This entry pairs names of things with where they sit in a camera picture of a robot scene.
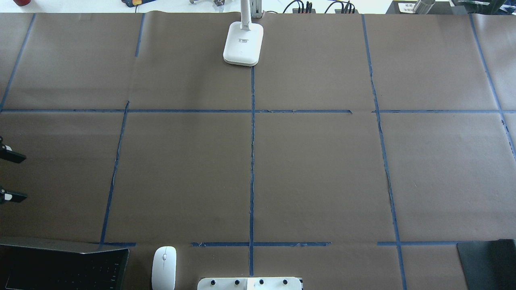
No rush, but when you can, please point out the metal cylinder cup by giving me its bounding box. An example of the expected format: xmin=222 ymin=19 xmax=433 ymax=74
xmin=413 ymin=0 xmax=436 ymax=15

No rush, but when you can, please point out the white computer mouse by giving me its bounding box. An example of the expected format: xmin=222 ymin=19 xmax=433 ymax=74
xmin=151 ymin=246 xmax=177 ymax=290

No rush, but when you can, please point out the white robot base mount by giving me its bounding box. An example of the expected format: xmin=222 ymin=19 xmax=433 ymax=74
xmin=197 ymin=277 xmax=304 ymax=290

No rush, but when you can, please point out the blue orange tool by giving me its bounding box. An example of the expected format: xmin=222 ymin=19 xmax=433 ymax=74
xmin=121 ymin=0 xmax=155 ymax=8

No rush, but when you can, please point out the black usb hub left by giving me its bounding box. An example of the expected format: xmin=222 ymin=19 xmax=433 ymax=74
xmin=289 ymin=0 xmax=316 ymax=14

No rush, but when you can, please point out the black usb hub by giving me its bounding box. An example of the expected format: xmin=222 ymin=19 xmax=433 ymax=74
xmin=335 ymin=1 xmax=357 ymax=14
xmin=289 ymin=0 xmax=316 ymax=14

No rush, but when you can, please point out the red object on far table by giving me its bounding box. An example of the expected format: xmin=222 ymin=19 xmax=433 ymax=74
xmin=13 ymin=0 xmax=31 ymax=7

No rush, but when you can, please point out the black usb hub right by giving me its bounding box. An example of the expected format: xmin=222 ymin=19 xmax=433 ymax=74
xmin=335 ymin=1 xmax=357 ymax=14

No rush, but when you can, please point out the grey laptop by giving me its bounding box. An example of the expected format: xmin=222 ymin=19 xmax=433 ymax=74
xmin=1 ymin=237 xmax=129 ymax=290

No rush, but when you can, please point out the brown paper table cover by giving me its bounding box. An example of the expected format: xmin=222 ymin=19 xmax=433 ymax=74
xmin=1 ymin=11 xmax=515 ymax=290

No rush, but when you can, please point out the black mouse pad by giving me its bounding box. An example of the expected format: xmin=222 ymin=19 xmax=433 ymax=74
xmin=457 ymin=239 xmax=516 ymax=290

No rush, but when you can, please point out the aluminium frame post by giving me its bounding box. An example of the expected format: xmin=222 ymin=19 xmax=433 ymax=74
xmin=250 ymin=0 xmax=263 ymax=19

